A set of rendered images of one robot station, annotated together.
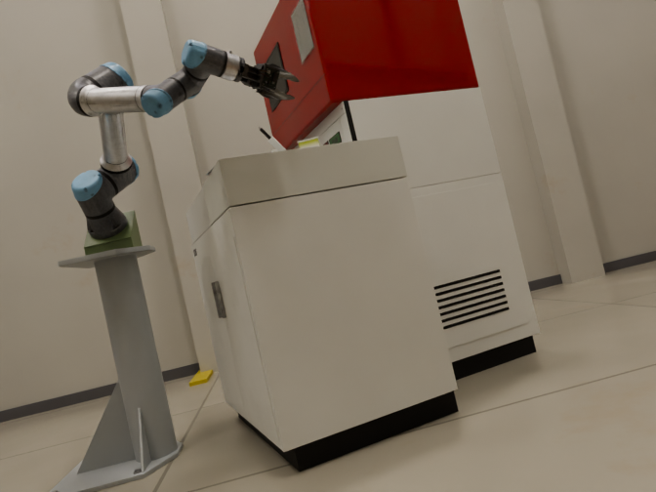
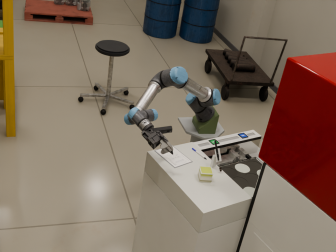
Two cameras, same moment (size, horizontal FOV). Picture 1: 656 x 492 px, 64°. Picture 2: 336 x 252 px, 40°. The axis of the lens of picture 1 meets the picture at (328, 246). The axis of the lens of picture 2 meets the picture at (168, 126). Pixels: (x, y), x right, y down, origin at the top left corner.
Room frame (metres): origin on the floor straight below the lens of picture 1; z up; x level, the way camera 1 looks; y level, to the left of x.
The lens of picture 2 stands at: (1.06, -2.13, 2.57)
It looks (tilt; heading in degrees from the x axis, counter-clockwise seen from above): 30 degrees down; 76
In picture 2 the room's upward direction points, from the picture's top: 10 degrees clockwise
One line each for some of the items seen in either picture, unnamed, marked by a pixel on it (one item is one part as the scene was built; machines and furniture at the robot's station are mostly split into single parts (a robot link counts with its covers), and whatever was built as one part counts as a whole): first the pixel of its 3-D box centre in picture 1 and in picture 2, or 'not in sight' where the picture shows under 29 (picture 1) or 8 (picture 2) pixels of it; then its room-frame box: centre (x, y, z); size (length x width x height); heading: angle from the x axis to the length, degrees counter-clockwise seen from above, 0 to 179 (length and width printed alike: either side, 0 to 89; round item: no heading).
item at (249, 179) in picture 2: not in sight; (252, 178); (2.23, 0.09, 0.90); 0.34 x 0.34 x 0.01; 22
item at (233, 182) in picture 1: (302, 181); (195, 183); (1.84, 0.04, 0.89); 0.62 x 0.35 x 0.14; 112
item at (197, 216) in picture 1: (208, 216); (226, 147); (2.16, 0.45, 0.89); 0.55 x 0.09 x 0.14; 22
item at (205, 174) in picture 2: (310, 149); (205, 174); (1.87, -0.02, 1.00); 0.07 x 0.07 x 0.07; 86
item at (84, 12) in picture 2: not in sight; (58, 6); (0.85, 5.75, 0.16); 1.12 x 0.78 x 0.33; 7
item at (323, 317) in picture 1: (303, 316); (217, 228); (2.12, 0.16, 0.41); 0.96 x 0.64 x 0.82; 22
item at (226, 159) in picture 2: not in sight; (224, 160); (2.12, 0.33, 0.87); 0.36 x 0.08 x 0.03; 22
